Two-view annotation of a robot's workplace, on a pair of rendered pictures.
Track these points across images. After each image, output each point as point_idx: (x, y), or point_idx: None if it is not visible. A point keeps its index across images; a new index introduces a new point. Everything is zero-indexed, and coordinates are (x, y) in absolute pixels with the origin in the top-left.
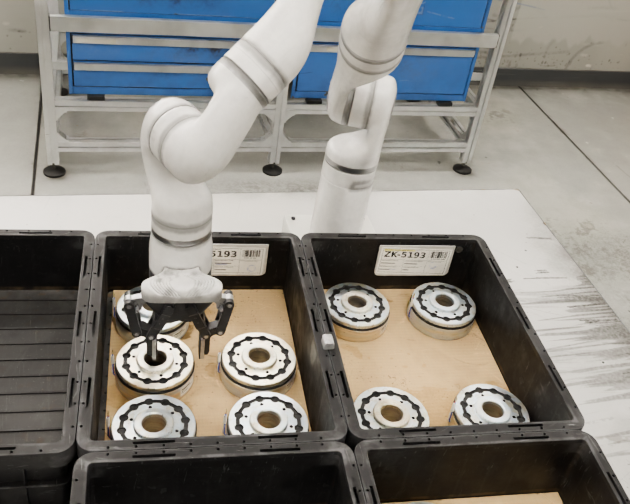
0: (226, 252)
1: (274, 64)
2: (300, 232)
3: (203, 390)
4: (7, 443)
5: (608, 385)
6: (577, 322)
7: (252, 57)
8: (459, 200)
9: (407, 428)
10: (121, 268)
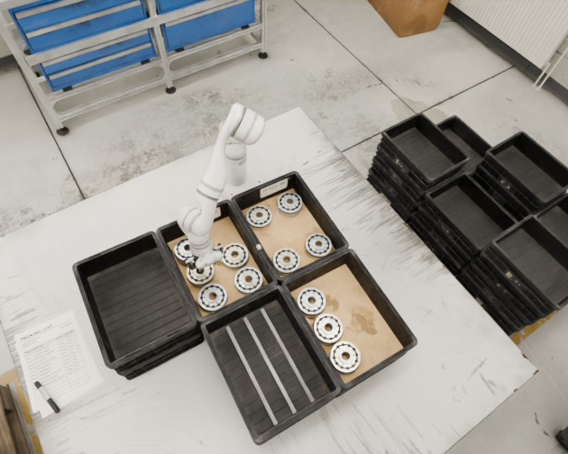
0: None
1: (218, 189)
2: None
3: (220, 273)
4: (167, 320)
5: (353, 199)
6: (337, 173)
7: (210, 190)
8: (277, 123)
9: (295, 270)
10: (168, 236)
